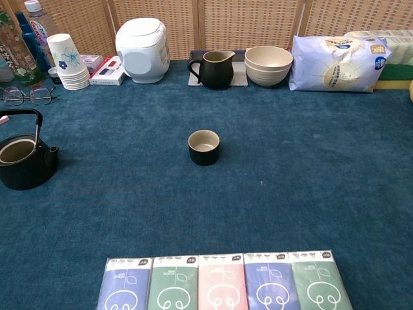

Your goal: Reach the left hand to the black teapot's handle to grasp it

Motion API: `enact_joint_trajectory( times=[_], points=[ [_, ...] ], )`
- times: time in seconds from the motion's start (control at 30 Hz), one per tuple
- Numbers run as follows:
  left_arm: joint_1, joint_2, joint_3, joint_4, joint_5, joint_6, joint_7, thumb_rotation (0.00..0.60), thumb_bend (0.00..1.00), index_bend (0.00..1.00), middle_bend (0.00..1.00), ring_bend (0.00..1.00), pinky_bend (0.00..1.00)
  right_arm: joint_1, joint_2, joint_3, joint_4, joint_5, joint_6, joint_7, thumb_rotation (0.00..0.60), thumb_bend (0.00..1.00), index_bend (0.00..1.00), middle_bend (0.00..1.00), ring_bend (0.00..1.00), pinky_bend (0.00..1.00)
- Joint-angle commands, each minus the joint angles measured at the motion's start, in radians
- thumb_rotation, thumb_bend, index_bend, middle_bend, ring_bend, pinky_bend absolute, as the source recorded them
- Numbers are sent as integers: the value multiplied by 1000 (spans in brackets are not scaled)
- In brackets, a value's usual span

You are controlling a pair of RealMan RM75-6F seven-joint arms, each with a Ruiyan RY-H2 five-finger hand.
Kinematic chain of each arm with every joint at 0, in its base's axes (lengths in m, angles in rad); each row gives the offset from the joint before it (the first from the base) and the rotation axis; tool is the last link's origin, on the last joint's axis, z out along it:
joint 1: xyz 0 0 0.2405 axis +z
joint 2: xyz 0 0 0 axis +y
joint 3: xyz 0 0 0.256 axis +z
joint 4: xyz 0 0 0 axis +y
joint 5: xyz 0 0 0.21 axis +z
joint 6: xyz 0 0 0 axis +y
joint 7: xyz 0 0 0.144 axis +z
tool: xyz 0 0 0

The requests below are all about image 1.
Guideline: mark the black ceramic cup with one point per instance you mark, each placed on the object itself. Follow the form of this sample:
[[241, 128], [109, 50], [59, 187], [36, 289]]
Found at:
[[204, 156]]

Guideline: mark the small white purple box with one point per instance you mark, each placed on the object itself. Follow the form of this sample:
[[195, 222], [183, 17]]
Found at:
[[92, 61]]

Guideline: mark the clear bottle with pink label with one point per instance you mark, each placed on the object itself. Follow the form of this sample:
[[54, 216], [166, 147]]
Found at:
[[40, 32]]

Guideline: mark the white red blue box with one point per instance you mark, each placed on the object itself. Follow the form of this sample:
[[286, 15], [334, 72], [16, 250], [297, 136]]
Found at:
[[108, 75]]

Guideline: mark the woven bamboo folding screen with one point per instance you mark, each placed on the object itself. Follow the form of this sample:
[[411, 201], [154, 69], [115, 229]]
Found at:
[[206, 26]]

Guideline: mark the black-rimmed eyeglasses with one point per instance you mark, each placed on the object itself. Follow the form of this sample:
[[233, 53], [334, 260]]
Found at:
[[27, 96]]

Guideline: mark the blue tissue pack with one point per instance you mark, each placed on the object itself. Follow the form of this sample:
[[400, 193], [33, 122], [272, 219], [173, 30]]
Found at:
[[272, 284], [124, 285]]

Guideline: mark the black ceramic pitcher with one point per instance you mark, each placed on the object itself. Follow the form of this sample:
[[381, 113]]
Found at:
[[217, 72]]

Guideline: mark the green floral bottle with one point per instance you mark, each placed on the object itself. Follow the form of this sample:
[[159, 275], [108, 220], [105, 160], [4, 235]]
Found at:
[[16, 55]]

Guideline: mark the green tissue pack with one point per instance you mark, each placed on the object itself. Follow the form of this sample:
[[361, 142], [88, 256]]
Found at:
[[319, 281], [172, 285]]

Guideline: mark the yellow green sponge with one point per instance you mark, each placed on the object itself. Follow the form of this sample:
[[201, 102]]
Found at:
[[394, 77]]

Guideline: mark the blue bottle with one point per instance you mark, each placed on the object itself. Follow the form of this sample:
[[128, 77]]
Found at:
[[27, 42]]

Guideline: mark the blue felt table cloth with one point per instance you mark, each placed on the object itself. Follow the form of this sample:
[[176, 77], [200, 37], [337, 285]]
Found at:
[[206, 193]]

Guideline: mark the pack of yellow sponges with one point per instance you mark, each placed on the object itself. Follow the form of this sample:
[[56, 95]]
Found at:
[[398, 42]]

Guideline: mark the stack of floral paper cups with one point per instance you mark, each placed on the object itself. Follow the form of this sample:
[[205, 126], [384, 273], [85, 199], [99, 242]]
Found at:
[[69, 63]]

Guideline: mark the beige ceramic bowl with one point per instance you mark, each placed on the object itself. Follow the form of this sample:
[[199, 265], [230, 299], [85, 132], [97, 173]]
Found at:
[[268, 57], [267, 77]]

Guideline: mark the pink tissue pack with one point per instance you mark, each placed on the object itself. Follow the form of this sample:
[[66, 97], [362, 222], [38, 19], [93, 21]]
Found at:
[[222, 285]]

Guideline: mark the white rice cooker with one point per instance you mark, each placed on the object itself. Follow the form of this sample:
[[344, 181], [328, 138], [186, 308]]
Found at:
[[143, 51]]

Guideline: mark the white tissue paper package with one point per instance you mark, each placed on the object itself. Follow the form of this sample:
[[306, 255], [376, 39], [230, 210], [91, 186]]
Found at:
[[335, 63]]

